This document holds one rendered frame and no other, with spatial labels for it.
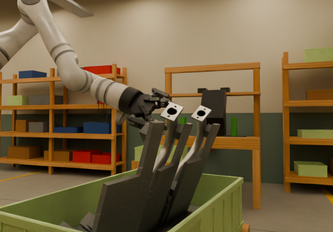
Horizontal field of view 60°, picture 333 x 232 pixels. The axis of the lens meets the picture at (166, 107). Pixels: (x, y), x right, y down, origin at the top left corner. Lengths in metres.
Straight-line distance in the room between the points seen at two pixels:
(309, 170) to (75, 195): 4.40
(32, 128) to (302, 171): 5.27
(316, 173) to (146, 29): 4.10
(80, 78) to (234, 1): 5.21
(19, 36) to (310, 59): 4.50
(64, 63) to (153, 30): 5.30
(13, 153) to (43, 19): 6.37
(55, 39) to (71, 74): 0.15
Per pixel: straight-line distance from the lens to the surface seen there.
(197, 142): 0.95
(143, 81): 6.02
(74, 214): 0.94
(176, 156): 0.78
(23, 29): 1.09
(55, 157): 6.51
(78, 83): 0.87
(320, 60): 5.07
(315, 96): 5.04
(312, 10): 5.84
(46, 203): 0.86
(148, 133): 0.60
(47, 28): 0.99
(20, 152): 7.14
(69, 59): 0.91
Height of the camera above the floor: 1.16
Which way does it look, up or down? 2 degrees up
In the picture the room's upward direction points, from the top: straight up
